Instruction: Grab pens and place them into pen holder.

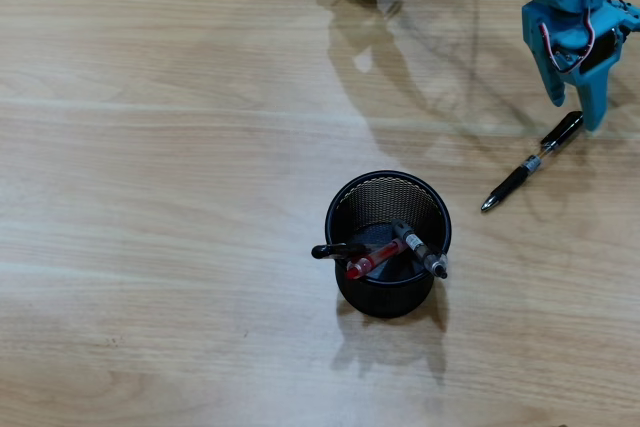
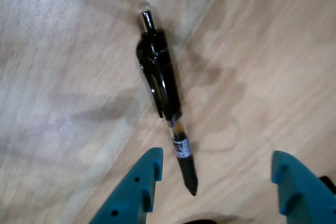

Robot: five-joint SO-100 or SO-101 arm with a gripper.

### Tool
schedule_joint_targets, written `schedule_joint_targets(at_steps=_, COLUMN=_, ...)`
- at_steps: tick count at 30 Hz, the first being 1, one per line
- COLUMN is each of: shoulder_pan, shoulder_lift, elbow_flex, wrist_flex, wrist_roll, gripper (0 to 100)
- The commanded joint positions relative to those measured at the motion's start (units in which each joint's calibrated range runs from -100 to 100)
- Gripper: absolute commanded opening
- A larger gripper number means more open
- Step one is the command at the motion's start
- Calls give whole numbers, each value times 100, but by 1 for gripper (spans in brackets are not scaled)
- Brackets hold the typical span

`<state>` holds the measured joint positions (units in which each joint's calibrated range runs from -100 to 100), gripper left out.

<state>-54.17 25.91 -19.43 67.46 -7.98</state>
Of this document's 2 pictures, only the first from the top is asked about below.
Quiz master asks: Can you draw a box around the black mesh pen holder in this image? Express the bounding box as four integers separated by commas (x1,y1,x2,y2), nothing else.
324,170,453,320

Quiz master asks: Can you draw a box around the red retractable pen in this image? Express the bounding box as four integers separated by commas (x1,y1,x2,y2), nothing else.
345,239,409,282

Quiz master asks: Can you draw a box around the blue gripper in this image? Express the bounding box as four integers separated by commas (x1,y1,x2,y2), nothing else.
523,0,640,132

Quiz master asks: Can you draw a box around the red white servo wire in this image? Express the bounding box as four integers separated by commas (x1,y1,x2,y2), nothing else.
542,0,626,73

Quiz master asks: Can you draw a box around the clear capped black pen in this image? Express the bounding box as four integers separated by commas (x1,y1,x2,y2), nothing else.
310,242,371,262

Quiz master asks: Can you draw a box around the grey grip retractable pen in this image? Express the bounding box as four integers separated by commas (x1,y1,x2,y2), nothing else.
390,218,450,281

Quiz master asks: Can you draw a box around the black retractable pen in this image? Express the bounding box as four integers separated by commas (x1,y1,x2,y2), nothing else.
479,110,585,214

